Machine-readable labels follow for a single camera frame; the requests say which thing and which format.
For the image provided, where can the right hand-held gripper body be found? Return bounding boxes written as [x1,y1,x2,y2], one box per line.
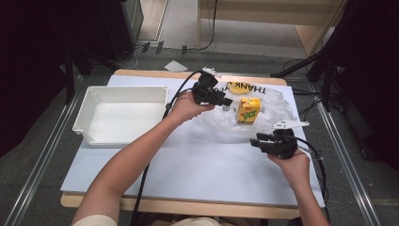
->
[261,120,311,160]

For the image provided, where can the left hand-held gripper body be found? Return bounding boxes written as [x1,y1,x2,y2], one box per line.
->
[191,66,223,105]

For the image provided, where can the yellow juice carton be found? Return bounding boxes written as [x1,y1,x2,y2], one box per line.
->
[235,96,263,125]

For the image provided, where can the clear plastic bag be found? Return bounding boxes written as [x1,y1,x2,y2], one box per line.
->
[193,79,296,143]

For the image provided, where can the person's left hand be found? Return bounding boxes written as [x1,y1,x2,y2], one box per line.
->
[168,90,216,126]

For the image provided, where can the person's right hand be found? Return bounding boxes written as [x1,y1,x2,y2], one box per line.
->
[267,148,311,185]

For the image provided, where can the white paper sheet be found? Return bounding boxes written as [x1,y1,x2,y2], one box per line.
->
[164,59,189,73]

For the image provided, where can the pale blue table mat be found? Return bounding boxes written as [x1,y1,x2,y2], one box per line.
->
[60,74,326,209]

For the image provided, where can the white plastic bin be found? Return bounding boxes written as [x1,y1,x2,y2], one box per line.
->
[72,85,169,148]

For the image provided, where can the black metal stand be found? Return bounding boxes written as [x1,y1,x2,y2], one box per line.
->
[270,43,338,112]
[62,43,120,105]

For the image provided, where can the wooden furniture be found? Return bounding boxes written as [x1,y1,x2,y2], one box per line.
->
[197,0,350,58]

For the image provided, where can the wooden table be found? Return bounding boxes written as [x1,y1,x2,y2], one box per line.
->
[60,69,303,220]

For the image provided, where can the person's beige clothing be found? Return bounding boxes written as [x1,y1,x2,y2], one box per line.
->
[171,217,222,226]

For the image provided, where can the black cabinet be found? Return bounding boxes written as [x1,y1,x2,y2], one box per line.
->
[99,0,145,62]

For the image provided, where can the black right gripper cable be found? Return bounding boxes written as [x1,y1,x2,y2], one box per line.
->
[295,136,331,222]

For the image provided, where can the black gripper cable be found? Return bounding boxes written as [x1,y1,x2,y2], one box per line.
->
[129,70,203,226]
[295,136,331,222]

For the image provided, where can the black floor cables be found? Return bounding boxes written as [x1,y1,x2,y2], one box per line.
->
[281,57,325,119]

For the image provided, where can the metal floor rail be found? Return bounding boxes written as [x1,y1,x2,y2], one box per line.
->
[3,74,85,226]
[310,83,382,226]

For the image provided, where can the thin black hanging cable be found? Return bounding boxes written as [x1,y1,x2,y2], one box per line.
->
[187,0,218,52]

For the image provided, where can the white floor cable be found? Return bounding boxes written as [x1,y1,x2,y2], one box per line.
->
[120,46,140,71]

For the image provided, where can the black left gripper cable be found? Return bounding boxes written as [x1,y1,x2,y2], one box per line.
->
[129,70,203,226]

